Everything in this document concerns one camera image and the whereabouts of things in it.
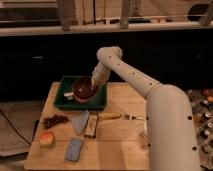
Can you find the dark red bowl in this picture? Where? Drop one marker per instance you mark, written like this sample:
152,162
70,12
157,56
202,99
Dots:
83,88

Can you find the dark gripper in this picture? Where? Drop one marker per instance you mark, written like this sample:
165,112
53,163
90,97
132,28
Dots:
94,84

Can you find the green plastic tray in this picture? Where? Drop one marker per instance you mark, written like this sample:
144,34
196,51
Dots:
97,103

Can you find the orange-brown bowl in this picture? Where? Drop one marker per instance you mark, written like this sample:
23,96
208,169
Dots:
84,99

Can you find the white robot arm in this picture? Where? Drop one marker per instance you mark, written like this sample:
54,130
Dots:
170,127

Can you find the white dish brush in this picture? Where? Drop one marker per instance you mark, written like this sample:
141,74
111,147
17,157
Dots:
69,96

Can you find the wooden handled fork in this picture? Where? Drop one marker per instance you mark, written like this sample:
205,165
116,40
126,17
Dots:
107,116

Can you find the bunch of dark grapes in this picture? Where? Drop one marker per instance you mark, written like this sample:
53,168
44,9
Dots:
49,122

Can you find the small rectangular box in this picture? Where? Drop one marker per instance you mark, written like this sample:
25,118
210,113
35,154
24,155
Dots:
91,126

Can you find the orange peach fruit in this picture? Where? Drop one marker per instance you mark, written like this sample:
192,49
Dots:
47,139

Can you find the blue sponge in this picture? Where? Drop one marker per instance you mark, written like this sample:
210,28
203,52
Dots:
73,150

